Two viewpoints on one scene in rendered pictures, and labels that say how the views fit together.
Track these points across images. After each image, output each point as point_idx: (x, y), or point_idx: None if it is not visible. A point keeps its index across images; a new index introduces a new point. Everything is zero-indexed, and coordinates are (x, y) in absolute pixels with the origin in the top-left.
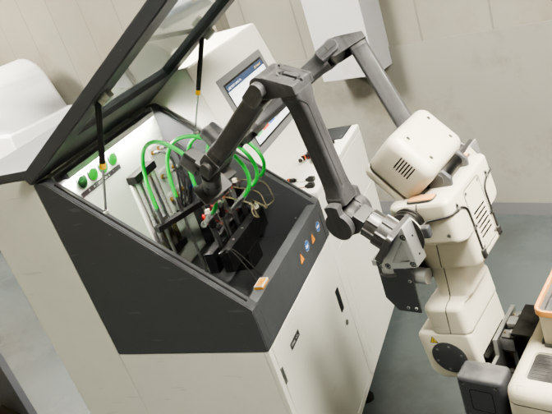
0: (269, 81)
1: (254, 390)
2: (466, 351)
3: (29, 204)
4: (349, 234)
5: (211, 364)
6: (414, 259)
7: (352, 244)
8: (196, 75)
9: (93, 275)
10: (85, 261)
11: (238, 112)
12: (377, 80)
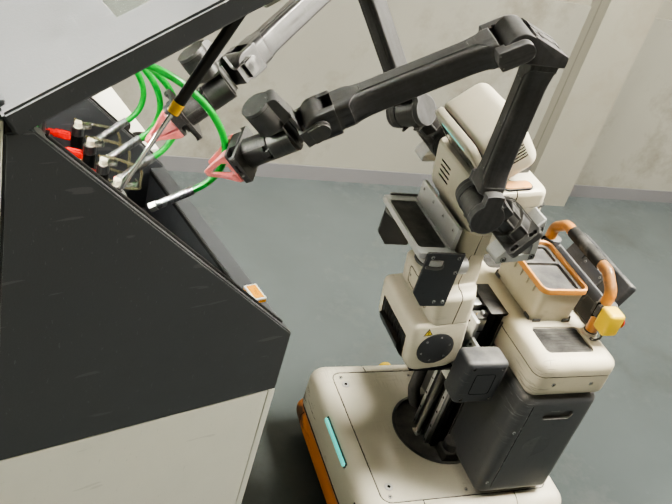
0: (546, 45)
1: (219, 449)
2: (456, 338)
3: None
4: (495, 227)
5: (177, 428)
6: (536, 251)
7: None
8: None
9: (37, 317)
10: (35, 292)
11: (449, 65)
12: (387, 27)
